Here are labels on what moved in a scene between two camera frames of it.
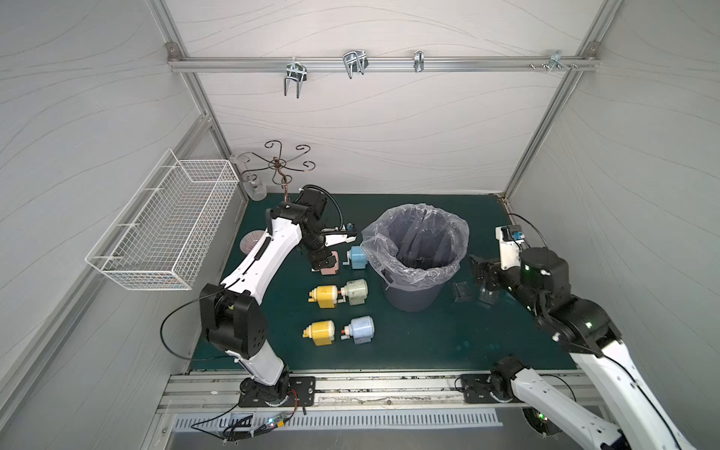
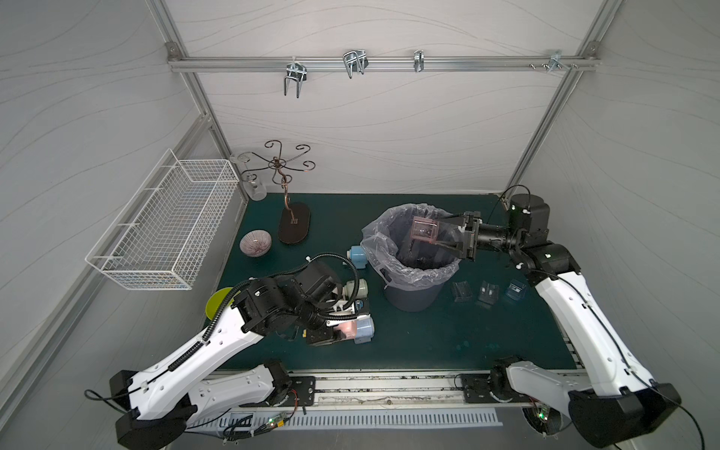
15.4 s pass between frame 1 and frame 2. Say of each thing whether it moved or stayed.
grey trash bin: stayed
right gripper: moved
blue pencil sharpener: stayed
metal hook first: stayed
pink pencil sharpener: moved
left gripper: moved
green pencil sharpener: stayed
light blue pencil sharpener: stayed
